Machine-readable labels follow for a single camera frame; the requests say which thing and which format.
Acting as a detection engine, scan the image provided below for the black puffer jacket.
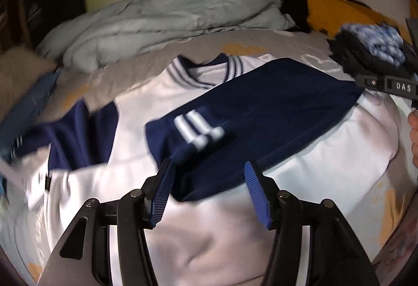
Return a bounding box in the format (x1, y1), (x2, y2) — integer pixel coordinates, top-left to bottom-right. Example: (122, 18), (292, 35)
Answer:
(328, 28), (414, 78)

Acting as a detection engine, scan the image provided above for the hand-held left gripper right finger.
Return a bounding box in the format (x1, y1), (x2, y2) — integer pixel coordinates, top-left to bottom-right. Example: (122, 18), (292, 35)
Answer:
(244, 161), (381, 286)

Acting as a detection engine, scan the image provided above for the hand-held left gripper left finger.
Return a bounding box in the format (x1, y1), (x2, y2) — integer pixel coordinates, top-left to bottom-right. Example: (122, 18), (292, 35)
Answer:
(44, 158), (177, 286)

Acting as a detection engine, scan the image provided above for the pale grey duvet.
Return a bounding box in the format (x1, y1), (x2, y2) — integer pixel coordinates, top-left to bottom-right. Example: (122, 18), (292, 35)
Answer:
(37, 0), (296, 73)

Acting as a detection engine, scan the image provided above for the white and navy varsity jacket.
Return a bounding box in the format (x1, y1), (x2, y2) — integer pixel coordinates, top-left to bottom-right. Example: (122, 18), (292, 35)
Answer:
(10, 52), (400, 286)

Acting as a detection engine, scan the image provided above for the person's right hand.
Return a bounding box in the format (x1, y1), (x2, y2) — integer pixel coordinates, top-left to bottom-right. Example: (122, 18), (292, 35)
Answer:
(408, 108), (418, 173)

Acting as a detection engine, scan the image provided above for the black bundled cloth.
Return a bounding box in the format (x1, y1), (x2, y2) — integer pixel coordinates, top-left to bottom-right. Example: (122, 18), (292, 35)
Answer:
(281, 0), (311, 33)

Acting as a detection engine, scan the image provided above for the beige pillow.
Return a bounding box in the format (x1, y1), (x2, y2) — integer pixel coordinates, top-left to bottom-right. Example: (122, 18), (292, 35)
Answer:
(0, 46), (57, 117)

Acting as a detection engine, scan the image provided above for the blue plaid shirt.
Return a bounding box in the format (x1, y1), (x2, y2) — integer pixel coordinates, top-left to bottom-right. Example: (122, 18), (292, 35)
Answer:
(340, 23), (405, 66)

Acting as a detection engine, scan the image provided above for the blue pillow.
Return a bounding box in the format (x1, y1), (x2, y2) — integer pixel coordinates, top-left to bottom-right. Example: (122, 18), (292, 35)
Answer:
(0, 72), (61, 156)

